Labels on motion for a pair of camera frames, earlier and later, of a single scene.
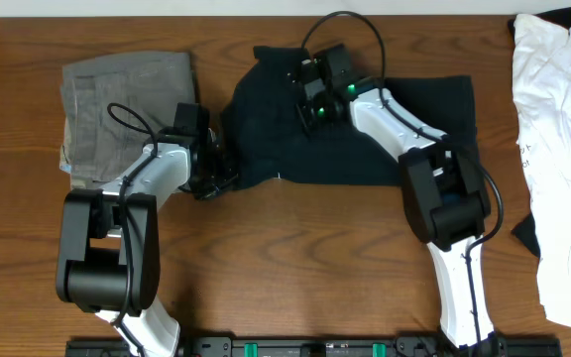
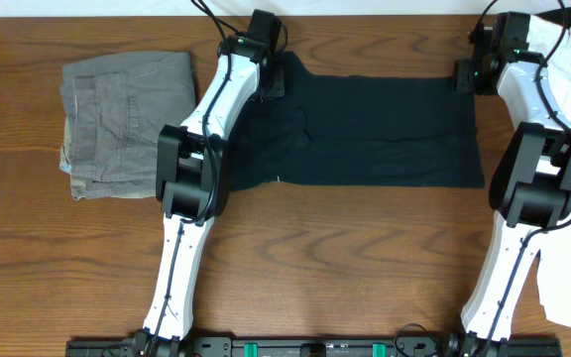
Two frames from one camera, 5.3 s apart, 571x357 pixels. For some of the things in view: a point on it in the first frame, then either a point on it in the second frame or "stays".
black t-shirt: x=264 y=136 stays
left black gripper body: x=217 y=175 -> x=276 y=87
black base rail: x=327 y=347 stays
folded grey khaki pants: x=113 y=105 stays
